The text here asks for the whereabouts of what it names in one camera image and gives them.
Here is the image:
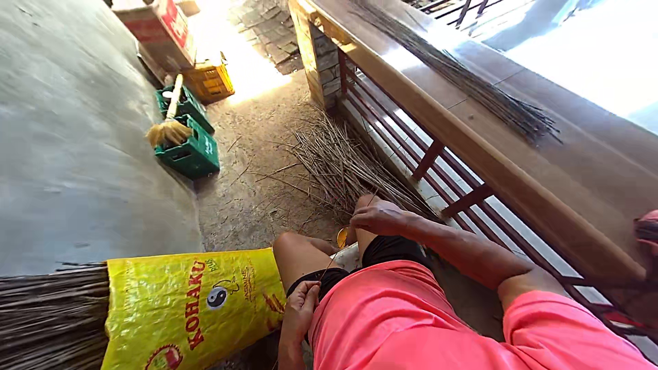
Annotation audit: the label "yellow printed sack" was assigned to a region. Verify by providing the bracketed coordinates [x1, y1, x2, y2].
[101, 248, 288, 370]

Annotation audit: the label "brick pillar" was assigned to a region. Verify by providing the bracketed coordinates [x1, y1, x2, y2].
[288, 0, 343, 110]

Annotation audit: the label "person's left hand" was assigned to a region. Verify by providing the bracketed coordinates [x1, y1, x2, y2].
[284, 280, 321, 333]

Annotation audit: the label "brown tiled ledge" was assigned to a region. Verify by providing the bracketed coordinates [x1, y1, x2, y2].
[310, 0, 658, 287]

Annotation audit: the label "yellow plastic crate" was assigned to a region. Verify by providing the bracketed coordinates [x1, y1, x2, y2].
[182, 51, 235, 105]

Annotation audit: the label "person's body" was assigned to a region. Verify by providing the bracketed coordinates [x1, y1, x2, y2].
[307, 260, 654, 370]

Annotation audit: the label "pile of loose sticks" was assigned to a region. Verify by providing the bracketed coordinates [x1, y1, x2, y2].
[257, 114, 438, 225]

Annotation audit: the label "white seat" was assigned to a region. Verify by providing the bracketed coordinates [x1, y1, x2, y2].
[330, 243, 363, 272]

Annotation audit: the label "dark metal railing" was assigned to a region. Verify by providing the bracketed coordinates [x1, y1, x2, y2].
[403, 0, 507, 29]

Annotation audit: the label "person's right forearm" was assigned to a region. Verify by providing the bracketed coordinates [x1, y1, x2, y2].
[405, 212, 535, 292]

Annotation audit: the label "single thin brown stick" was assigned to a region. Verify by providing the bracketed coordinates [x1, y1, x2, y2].
[318, 242, 348, 288]

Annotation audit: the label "person's left forearm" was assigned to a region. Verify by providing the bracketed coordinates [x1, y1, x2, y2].
[278, 326, 308, 370]

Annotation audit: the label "red and white cardboard box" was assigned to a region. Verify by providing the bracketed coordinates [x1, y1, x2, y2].
[111, 0, 197, 73]

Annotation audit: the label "bundle of dark sticks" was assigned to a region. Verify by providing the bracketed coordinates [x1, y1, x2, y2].
[0, 261, 110, 370]
[352, 0, 563, 145]

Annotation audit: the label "person's right hand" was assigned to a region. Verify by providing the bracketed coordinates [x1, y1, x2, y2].
[350, 198, 413, 238]

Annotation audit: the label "green plastic crate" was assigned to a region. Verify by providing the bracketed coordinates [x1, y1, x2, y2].
[155, 114, 221, 180]
[156, 85, 215, 135]

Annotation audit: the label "straw broom with light handle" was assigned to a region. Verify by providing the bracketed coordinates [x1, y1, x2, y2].
[146, 74, 193, 149]

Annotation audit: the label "person's legs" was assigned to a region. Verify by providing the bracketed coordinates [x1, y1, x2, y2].
[272, 193, 435, 302]

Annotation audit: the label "maroon metal railing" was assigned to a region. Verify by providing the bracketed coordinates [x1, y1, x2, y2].
[337, 47, 658, 360]

